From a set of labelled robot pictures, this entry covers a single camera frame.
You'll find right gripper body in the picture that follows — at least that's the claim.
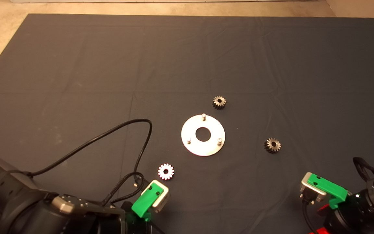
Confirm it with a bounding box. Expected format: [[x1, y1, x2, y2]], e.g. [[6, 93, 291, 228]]
[[323, 193, 374, 234]]

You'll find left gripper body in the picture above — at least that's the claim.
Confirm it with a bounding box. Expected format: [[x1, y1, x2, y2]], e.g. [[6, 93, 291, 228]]
[[123, 201, 161, 234]]

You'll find steel planetary gear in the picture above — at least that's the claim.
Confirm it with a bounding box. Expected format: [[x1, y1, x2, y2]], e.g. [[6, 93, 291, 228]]
[[158, 163, 175, 180], [213, 96, 227, 110], [264, 137, 281, 154]]

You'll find round metal carrier plate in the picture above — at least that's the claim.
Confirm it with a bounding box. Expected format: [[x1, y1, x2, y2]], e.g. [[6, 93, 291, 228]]
[[181, 113, 226, 157]]

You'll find dark grey table cloth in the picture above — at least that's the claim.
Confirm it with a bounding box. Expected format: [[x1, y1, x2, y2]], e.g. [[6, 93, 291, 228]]
[[0, 13, 374, 234]]

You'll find green right camera mount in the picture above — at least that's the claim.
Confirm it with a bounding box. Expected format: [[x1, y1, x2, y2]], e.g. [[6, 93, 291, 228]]
[[306, 174, 348, 210]]

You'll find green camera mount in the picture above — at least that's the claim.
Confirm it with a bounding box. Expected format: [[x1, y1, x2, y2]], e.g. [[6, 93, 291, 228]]
[[306, 174, 348, 210], [131, 182, 160, 222]]

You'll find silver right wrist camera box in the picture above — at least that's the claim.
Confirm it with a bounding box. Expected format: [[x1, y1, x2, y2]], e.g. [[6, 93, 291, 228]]
[[300, 172, 327, 204]]

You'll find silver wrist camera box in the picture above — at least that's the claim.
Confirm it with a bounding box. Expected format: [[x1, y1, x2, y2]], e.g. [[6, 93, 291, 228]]
[[300, 172, 327, 204], [141, 180, 171, 213]]

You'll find green left camera mount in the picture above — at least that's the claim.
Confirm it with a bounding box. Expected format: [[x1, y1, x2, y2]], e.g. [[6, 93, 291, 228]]
[[131, 182, 160, 222]]

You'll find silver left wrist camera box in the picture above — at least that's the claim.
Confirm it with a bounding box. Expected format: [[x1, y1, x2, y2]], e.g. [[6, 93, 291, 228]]
[[141, 180, 171, 213]]

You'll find black braided left gripper cable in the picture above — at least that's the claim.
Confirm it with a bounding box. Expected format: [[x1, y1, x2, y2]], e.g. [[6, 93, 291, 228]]
[[101, 172, 146, 207]]

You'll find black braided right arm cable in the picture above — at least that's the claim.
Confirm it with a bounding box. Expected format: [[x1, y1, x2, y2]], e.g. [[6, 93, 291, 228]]
[[353, 157, 374, 183]]

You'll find smooth black left camera cable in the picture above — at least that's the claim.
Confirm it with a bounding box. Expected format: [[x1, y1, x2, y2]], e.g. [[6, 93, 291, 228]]
[[25, 119, 153, 188]]

